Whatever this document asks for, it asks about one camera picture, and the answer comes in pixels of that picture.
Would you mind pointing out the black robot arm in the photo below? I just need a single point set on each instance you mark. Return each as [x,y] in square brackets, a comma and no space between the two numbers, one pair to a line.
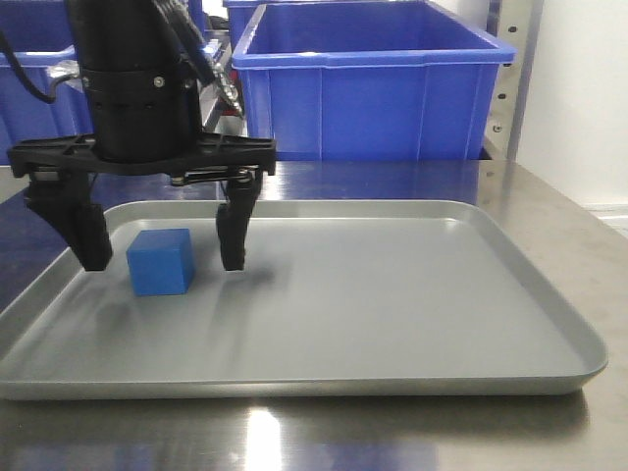
[141,64]

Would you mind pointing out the grey metal tray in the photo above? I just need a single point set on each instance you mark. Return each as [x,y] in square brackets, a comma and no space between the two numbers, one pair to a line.
[361,297]

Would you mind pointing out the blue foam cube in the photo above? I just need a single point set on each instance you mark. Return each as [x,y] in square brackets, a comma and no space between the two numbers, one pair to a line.
[161,262]

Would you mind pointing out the perforated metal shelf post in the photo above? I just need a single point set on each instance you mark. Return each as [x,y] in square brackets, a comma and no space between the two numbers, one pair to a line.
[517,23]

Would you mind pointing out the rear blue plastic bin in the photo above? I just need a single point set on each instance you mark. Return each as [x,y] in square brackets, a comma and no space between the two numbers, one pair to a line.
[239,14]

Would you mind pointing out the right blue plastic bin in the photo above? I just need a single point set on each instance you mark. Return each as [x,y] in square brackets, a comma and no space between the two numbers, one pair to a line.
[367,80]

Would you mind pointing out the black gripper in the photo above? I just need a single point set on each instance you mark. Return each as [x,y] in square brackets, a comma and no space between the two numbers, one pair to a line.
[140,129]

